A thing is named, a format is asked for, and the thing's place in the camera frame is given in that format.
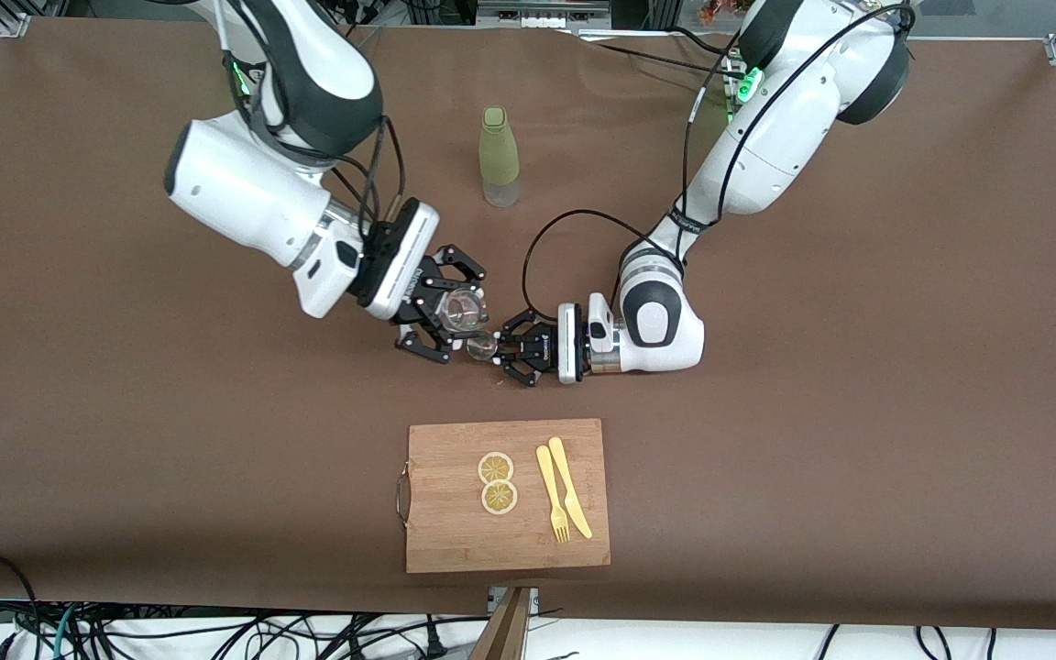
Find small clear glass cup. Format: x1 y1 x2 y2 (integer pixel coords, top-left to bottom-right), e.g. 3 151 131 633
436 286 490 333

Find yellow plastic fork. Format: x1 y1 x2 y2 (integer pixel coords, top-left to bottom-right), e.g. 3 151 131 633
535 445 572 544

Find yellow plastic knife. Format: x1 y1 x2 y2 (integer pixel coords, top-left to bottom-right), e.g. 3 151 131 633
547 436 594 540

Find green bottle with clear base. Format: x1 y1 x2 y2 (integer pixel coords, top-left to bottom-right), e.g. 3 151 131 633
478 106 522 208

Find wooden cutting board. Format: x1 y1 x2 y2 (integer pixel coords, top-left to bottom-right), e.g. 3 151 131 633
396 418 611 575

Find wooden beam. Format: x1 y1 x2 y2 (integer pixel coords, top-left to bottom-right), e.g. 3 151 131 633
468 588 533 660

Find grey metal equipment box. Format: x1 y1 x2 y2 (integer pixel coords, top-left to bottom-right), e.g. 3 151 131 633
478 0 611 30

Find brown table cover sheet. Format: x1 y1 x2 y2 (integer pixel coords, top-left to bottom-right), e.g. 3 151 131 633
0 18 1056 633

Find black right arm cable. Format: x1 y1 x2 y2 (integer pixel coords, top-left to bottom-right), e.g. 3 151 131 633
244 27 408 244

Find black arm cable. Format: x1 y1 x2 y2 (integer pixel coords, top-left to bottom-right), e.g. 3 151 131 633
244 27 408 244
522 0 914 322

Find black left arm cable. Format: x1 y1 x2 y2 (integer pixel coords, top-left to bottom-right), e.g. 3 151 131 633
522 0 914 322

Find black base power cable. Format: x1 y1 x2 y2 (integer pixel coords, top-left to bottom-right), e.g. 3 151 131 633
574 26 749 83

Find green cable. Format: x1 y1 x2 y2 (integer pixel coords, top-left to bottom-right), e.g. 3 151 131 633
51 608 80 660

